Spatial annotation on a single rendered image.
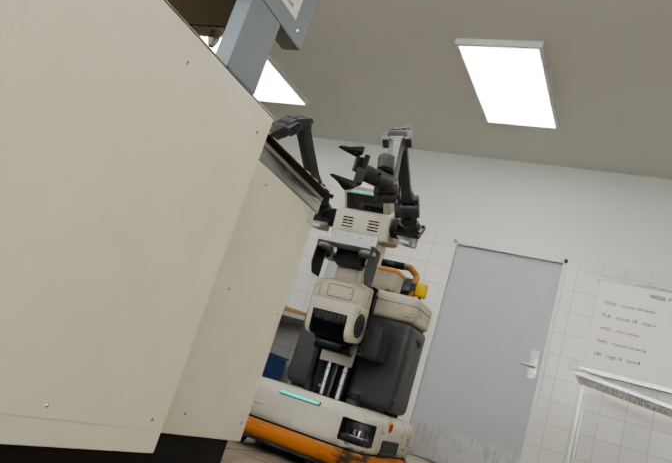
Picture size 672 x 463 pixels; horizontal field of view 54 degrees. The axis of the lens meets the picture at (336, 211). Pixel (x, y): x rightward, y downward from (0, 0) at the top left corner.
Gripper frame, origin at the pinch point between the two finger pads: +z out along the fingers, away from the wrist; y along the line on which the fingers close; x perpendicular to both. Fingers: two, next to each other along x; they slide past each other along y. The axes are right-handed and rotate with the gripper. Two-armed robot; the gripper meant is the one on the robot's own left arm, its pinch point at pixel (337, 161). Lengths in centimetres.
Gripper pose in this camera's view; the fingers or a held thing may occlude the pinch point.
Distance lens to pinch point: 210.9
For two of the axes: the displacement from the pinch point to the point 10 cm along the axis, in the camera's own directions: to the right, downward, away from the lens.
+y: -2.9, 9.2, -2.4
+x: -3.5, 1.3, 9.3
